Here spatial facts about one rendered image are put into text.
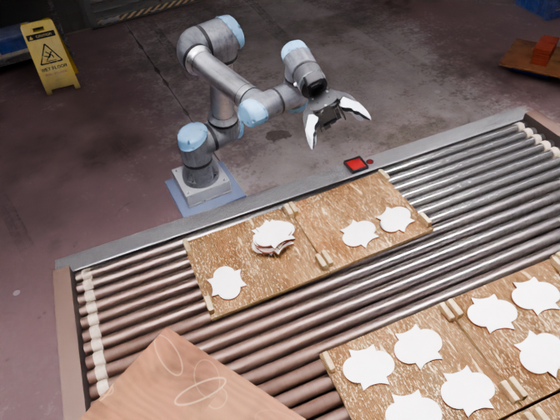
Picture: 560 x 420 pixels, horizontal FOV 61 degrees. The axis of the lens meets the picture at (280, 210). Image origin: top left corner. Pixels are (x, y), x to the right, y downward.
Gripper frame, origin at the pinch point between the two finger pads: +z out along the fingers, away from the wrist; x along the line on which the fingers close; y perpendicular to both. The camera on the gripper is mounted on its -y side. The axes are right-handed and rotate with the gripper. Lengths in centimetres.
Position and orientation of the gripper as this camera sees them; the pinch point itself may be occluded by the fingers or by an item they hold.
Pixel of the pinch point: (341, 132)
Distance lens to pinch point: 113.9
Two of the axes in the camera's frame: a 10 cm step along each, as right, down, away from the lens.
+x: -8.9, 4.4, 1.0
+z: 3.2, 7.7, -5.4
